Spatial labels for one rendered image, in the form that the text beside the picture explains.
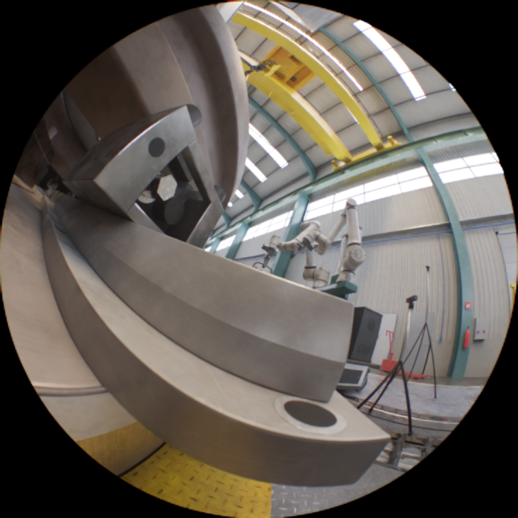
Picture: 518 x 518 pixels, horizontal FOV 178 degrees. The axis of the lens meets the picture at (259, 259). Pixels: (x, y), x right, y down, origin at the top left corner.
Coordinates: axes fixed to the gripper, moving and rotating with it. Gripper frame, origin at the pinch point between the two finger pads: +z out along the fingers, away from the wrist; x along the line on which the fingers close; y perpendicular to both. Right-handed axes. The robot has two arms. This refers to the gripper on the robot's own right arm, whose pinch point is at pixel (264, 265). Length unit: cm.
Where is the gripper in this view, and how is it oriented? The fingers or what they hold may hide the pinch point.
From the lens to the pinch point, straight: 152.6
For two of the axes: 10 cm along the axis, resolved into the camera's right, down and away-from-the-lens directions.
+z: -3.7, 8.7, -3.4
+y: 8.8, 4.4, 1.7
